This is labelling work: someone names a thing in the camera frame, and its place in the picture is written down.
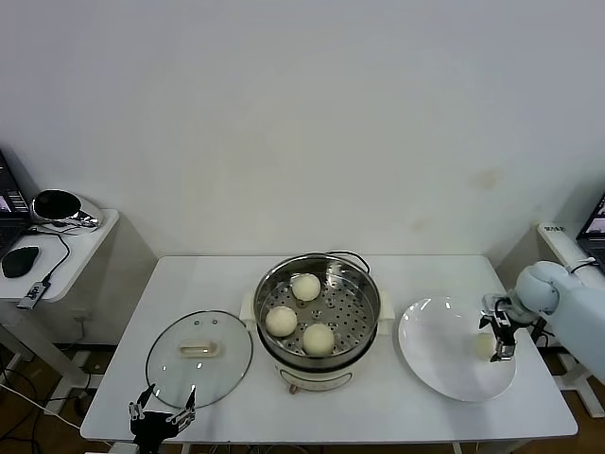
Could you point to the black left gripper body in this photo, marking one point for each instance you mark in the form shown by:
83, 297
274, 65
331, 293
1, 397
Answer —
153, 423

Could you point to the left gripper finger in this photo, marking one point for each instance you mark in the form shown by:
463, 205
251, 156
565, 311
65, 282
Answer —
136, 411
186, 415

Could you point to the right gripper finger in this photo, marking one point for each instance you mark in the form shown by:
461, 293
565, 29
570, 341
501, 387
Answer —
486, 321
505, 352

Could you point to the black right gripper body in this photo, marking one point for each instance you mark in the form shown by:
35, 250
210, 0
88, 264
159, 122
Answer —
505, 328

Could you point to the white steamed baozi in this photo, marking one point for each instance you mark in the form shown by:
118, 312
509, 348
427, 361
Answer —
483, 346
305, 287
281, 321
317, 339

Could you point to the round glass pot lid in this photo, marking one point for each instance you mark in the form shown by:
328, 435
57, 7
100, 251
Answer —
198, 350

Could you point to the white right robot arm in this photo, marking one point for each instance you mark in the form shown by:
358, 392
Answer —
576, 312

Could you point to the stainless steel steamer basket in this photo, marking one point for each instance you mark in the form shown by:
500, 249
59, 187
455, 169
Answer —
350, 307

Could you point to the white round plate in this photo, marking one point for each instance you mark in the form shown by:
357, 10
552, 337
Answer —
435, 350

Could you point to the white side table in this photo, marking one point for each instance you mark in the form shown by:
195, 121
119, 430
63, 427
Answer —
558, 243
90, 236

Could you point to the small white label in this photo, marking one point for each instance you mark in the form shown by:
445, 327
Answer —
554, 229

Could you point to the cream electric pot base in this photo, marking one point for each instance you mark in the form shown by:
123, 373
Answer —
312, 378

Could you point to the white work table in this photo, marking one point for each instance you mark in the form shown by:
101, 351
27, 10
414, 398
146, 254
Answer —
212, 284

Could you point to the black laptop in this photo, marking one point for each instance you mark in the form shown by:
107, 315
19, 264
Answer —
594, 227
9, 227

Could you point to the grey usb hub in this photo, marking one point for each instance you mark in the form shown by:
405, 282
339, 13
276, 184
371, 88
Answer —
32, 295

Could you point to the black computer mouse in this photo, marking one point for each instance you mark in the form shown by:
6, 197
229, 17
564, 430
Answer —
19, 261

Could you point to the shiny chrome headset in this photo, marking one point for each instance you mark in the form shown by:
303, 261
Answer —
85, 217

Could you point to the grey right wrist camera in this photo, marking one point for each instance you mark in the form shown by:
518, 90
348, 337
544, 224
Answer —
495, 302

